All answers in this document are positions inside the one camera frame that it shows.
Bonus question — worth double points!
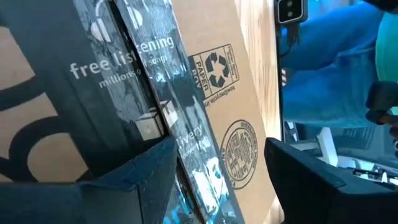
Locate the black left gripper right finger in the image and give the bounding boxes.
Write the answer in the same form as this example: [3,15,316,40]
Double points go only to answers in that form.
[264,138,398,224]

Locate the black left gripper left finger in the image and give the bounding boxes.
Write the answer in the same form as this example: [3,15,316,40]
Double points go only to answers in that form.
[79,136,178,224]

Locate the taped brown cardboard box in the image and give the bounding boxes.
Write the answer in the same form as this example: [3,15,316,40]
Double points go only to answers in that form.
[0,0,285,224]

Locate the person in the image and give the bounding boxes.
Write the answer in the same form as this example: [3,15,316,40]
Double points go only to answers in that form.
[281,0,398,130]

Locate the white stand post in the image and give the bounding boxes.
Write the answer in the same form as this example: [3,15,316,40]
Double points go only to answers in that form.
[316,126,339,167]

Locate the black camera cable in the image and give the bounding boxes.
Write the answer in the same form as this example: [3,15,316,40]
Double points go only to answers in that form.
[278,23,301,60]

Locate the white black depth camera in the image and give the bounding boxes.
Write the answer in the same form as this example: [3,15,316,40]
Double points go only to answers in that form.
[275,0,309,25]

